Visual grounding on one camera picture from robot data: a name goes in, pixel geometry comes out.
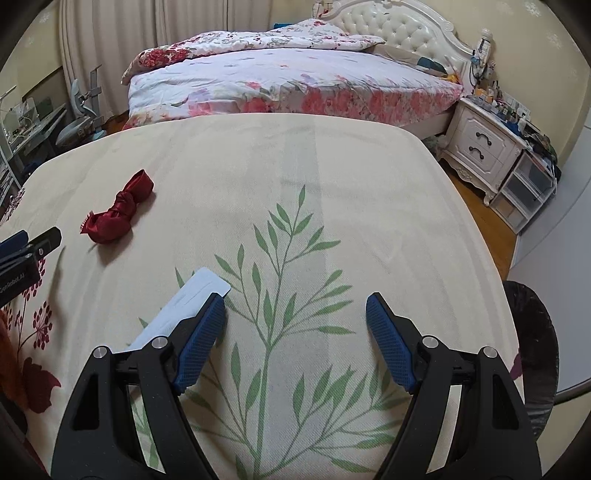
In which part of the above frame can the floral bed sheet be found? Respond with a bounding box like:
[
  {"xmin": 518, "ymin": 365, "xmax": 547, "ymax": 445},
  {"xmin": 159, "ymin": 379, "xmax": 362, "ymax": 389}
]
[{"xmin": 122, "ymin": 46, "xmax": 465, "ymax": 138}]

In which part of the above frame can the beige curtain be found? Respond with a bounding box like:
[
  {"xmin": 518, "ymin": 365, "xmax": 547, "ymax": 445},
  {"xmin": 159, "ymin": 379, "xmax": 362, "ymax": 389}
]
[{"xmin": 59, "ymin": 0, "xmax": 325, "ymax": 121}]

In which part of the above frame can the white paper packet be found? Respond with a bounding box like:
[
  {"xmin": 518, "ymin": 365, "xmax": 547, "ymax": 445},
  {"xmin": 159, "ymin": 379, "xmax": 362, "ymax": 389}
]
[{"xmin": 127, "ymin": 268, "xmax": 232, "ymax": 354}]

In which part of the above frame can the white tufted bed frame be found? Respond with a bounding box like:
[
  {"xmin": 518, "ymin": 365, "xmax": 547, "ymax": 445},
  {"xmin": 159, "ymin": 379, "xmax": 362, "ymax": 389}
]
[{"xmin": 318, "ymin": 0, "xmax": 476, "ymax": 139}]

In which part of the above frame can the nightstand clutter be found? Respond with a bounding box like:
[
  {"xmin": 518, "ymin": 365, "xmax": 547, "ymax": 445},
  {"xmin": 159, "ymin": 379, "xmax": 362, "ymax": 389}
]
[{"xmin": 468, "ymin": 80, "xmax": 537, "ymax": 136}]

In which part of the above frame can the grey office chair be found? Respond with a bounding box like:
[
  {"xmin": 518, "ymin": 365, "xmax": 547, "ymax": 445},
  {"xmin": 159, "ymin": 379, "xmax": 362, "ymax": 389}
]
[{"xmin": 55, "ymin": 65, "xmax": 110, "ymax": 149}]

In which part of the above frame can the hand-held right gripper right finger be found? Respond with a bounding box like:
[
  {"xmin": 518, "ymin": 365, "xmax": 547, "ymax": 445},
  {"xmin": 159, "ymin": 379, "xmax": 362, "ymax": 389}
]
[{"xmin": 366, "ymin": 292, "xmax": 544, "ymax": 480}]

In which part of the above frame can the clear plastic drawer unit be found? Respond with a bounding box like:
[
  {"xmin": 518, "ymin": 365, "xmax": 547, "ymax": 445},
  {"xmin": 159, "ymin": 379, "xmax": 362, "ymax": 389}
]
[{"xmin": 489, "ymin": 150, "xmax": 557, "ymax": 232}]

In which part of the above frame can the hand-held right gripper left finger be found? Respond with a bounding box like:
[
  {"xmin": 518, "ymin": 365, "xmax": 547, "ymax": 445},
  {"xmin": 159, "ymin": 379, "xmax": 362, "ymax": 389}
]
[{"xmin": 51, "ymin": 292, "xmax": 228, "ymax": 480}]

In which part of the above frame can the leaf printed tablecloth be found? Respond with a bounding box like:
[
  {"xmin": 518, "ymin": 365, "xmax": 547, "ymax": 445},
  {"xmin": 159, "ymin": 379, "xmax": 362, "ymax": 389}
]
[{"xmin": 0, "ymin": 113, "xmax": 525, "ymax": 480}]

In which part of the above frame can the white nightstand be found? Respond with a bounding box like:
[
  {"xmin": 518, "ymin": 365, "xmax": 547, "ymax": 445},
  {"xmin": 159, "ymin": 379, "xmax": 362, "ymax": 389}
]
[{"xmin": 436, "ymin": 97, "xmax": 530, "ymax": 206}]

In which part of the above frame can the cluttered desk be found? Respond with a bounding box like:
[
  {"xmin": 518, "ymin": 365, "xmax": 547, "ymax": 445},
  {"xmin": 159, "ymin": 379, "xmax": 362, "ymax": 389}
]
[{"xmin": 0, "ymin": 83, "xmax": 71, "ymax": 197}]

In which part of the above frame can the white wardrobe door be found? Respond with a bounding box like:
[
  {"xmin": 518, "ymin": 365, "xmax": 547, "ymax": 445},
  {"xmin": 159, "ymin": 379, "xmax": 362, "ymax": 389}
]
[{"xmin": 507, "ymin": 138, "xmax": 591, "ymax": 408}]

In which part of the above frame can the dark bag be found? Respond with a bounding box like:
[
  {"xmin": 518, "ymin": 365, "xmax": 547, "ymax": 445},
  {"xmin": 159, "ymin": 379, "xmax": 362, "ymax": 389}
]
[{"xmin": 526, "ymin": 130, "xmax": 562, "ymax": 165}]

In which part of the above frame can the red satin ribbon bow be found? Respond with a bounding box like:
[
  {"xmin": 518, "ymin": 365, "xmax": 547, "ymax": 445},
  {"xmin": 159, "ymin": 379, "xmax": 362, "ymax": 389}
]
[{"xmin": 79, "ymin": 169, "xmax": 156, "ymax": 245}]

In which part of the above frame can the trash bin with black bag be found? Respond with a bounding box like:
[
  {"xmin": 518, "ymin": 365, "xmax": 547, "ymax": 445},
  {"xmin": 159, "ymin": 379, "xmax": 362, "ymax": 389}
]
[{"xmin": 501, "ymin": 279, "xmax": 562, "ymax": 440}]

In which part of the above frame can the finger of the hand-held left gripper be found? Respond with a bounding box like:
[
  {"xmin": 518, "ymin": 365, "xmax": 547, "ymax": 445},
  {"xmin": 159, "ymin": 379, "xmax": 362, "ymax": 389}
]
[
  {"xmin": 0, "ymin": 232, "xmax": 31, "ymax": 260},
  {"xmin": 0, "ymin": 226, "xmax": 64, "ymax": 274}
]

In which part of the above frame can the floral quilt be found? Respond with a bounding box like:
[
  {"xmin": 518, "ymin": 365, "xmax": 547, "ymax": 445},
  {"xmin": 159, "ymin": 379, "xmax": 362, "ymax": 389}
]
[{"xmin": 121, "ymin": 18, "xmax": 387, "ymax": 86}]

